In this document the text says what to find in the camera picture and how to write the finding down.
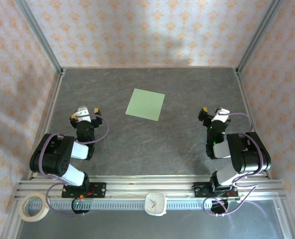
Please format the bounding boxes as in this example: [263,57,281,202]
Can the white square clock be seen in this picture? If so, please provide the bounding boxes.
[144,192,168,218]

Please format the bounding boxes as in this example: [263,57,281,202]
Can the black round cable port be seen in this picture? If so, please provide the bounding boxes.
[210,198,229,215]
[71,198,91,215]

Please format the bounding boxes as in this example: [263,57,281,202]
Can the right aluminium frame post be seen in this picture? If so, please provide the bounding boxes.
[234,0,285,75]

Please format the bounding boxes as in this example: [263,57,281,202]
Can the left aluminium frame post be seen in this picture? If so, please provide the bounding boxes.
[14,0,66,75]

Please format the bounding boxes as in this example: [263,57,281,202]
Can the aluminium mounting rail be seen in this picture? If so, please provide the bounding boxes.
[15,175,286,200]

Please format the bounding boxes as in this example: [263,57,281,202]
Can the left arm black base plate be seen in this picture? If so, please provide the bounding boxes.
[61,182,107,199]

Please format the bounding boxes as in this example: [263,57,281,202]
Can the aluminium table rail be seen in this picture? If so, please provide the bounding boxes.
[234,69,272,180]
[29,69,66,180]

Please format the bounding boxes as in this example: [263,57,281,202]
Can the grey slotted cable duct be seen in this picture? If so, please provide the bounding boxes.
[27,199,240,211]

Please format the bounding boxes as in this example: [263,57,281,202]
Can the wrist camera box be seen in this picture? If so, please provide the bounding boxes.
[210,107,230,123]
[76,106,91,122]

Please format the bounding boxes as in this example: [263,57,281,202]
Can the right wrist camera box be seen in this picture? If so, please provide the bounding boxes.
[210,107,230,123]

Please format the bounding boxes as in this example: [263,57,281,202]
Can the right aluminium table rail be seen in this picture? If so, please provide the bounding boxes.
[234,69,272,180]

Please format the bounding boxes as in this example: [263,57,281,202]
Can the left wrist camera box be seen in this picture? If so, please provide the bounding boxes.
[76,106,91,122]

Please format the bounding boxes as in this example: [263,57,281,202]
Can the left aluminium table rail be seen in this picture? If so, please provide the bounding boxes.
[29,69,66,180]

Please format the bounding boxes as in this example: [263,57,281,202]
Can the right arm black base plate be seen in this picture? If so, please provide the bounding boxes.
[193,181,240,199]

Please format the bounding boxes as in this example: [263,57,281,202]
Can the light green paper sheet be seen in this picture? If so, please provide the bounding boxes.
[125,88,166,122]

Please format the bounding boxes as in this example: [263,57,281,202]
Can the masking tape roll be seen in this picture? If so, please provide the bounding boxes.
[20,193,50,222]

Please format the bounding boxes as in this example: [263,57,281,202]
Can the steel sheet panel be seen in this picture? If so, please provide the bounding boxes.
[15,199,287,239]

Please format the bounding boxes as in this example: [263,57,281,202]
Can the aluminium frame post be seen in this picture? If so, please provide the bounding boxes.
[234,0,285,75]
[14,0,66,75]

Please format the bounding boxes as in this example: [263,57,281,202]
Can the left arm red wires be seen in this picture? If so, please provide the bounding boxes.
[79,188,96,200]

